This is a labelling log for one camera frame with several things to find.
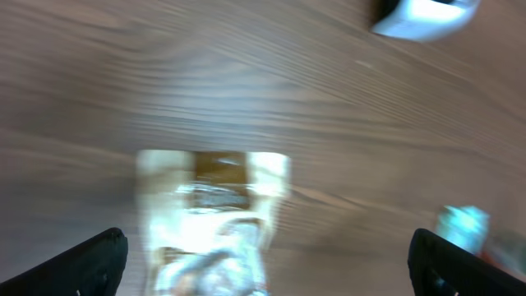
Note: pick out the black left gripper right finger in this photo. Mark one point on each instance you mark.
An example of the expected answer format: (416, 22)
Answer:
(438, 267)

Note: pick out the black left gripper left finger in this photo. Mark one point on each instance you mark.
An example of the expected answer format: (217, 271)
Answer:
(94, 267)

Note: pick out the teal white snack packet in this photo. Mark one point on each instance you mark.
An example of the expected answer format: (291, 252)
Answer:
(465, 226)

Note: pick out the white brown snack bag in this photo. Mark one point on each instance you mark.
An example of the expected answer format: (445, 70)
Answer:
(207, 218)

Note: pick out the orange snack packet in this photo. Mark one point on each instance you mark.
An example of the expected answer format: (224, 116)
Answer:
(506, 251)

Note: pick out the white barcode scanner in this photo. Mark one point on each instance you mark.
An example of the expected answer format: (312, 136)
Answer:
(423, 20)

